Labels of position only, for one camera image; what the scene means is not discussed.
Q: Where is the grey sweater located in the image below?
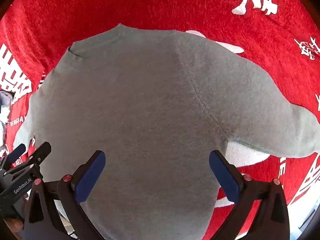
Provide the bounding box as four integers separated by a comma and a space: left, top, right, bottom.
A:
14, 25, 319, 239

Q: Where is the person's left hand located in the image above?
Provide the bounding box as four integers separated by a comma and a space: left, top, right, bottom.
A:
4, 218, 24, 240

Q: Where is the patterned cloth at bed edge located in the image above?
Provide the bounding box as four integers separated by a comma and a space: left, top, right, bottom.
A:
0, 90, 13, 156

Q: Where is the red blanket with white print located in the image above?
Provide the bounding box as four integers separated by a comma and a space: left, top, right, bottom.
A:
0, 0, 320, 240

